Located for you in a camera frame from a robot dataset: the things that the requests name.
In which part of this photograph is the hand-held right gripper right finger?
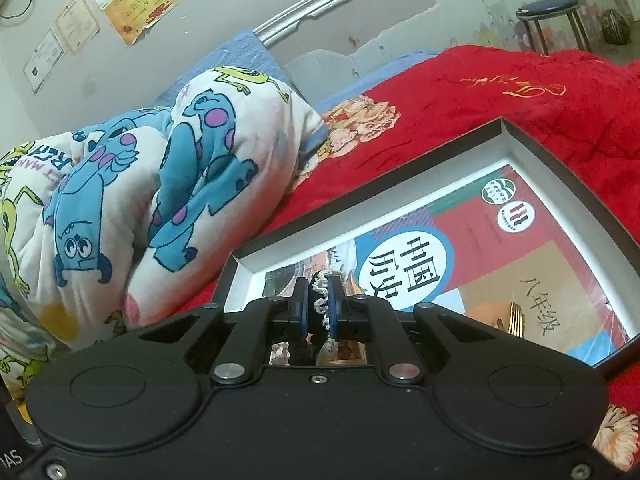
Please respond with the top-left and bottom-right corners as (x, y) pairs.
(327, 275), (506, 383)

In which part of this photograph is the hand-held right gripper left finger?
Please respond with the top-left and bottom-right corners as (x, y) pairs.
(140, 276), (311, 386)

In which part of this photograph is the black white lace hair tie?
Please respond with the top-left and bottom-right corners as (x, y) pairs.
(309, 269), (334, 346)

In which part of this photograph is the shallow white cardboard box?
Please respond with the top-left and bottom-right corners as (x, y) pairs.
(212, 116), (640, 382)

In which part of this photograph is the red history textbook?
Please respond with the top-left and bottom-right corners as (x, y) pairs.
(265, 162), (629, 352)

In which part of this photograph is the cartoon monster printed quilt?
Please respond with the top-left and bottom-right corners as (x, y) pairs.
(0, 65), (327, 392)

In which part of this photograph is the red embroidered blanket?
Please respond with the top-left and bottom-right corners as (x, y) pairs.
(170, 44), (640, 472)

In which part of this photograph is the grey bed headboard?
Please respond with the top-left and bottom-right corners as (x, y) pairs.
(284, 48), (364, 84)

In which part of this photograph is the blue quilted pad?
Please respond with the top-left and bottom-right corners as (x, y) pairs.
(151, 27), (302, 107)

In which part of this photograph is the orange bordered certificate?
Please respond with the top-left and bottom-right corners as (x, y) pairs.
(103, 0), (197, 47)

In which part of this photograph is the pale framed certificate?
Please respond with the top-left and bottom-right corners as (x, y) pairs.
(23, 28), (66, 95)
(54, 0), (101, 55)

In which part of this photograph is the blue topped metal stool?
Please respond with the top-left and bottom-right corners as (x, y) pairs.
(515, 0), (594, 56)

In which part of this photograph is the brown striped ball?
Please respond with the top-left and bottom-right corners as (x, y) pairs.
(602, 9), (629, 47)

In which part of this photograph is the black wall cable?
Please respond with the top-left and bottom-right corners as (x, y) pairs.
(0, 0), (44, 22)

